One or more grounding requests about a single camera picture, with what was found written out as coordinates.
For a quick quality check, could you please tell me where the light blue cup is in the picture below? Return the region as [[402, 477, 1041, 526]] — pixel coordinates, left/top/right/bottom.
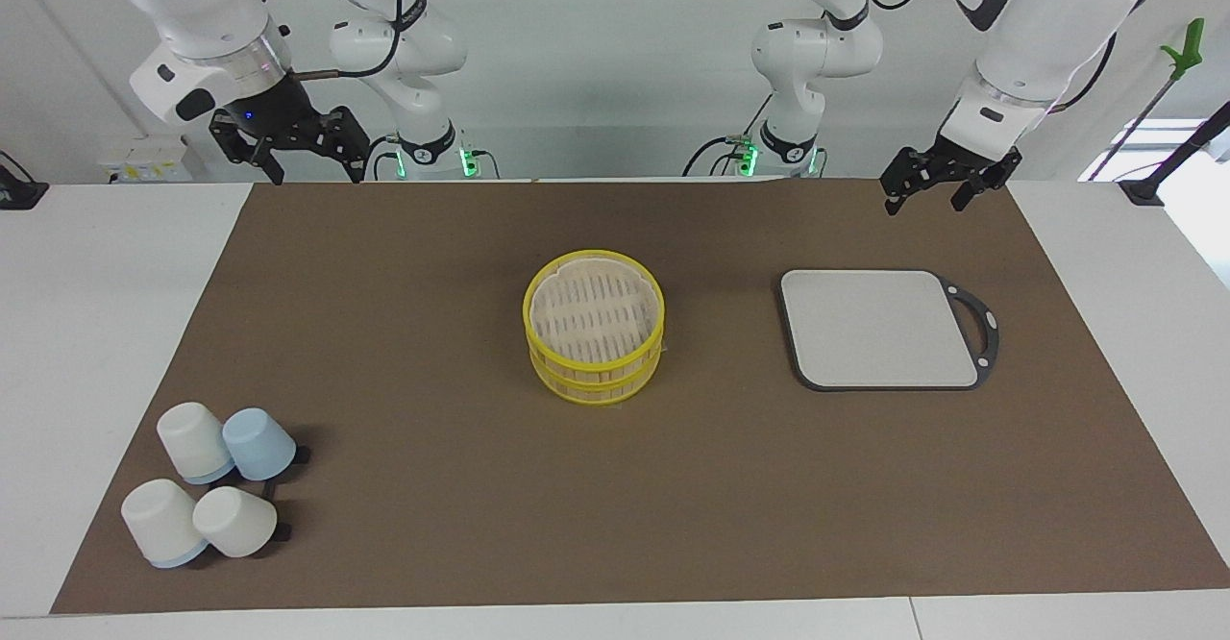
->
[[221, 406, 298, 482]]

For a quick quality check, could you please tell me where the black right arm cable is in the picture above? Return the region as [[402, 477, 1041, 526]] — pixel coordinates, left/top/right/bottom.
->
[[254, 0, 406, 81]]

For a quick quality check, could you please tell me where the white power box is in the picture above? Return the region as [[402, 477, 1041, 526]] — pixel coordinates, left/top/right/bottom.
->
[[96, 135, 209, 185]]

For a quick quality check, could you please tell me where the pole with green clamp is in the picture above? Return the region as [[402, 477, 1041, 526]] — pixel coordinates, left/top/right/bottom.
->
[[1084, 16, 1207, 183]]

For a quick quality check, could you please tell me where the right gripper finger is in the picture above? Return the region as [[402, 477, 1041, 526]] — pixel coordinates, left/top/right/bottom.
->
[[210, 113, 289, 186], [322, 108, 374, 184]]

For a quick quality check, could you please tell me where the grey white cutting board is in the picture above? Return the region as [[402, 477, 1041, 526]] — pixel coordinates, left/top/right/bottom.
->
[[777, 268, 1001, 393]]

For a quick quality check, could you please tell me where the white cup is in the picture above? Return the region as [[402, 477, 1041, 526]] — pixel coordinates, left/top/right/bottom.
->
[[156, 401, 235, 486], [120, 478, 209, 570]]

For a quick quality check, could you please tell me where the black clamp mount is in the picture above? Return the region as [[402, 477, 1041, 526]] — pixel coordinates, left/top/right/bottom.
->
[[0, 150, 50, 211]]

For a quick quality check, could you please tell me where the yellow bamboo steamer base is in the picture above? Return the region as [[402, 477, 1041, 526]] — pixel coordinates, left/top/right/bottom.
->
[[528, 328, 665, 407]]

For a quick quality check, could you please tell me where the black base cable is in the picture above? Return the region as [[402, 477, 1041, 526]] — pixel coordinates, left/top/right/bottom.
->
[[368, 133, 503, 181], [681, 92, 775, 180]]

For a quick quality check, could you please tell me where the yellow steamer tier with liner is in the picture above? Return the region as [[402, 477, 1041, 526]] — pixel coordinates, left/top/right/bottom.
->
[[522, 249, 666, 375]]

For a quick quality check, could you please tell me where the white plastic bottle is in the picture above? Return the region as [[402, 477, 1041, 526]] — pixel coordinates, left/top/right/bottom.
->
[[191, 485, 280, 560]]

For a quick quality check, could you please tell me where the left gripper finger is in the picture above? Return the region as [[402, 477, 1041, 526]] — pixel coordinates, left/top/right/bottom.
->
[[949, 175, 1008, 214], [879, 148, 929, 217]]

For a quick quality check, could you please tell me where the brown table mat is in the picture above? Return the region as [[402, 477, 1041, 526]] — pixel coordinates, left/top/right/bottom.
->
[[50, 178, 1230, 615]]

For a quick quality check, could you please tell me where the white cup lower left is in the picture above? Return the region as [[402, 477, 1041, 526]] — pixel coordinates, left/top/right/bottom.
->
[[120, 478, 209, 570]]

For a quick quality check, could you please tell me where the black stand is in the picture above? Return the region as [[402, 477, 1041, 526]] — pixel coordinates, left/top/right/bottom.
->
[[1119, 100, 1230, 208]]

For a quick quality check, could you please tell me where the white cup upper left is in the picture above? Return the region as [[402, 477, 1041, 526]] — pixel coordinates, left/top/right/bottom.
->
[[156, 401, 235, 486]]

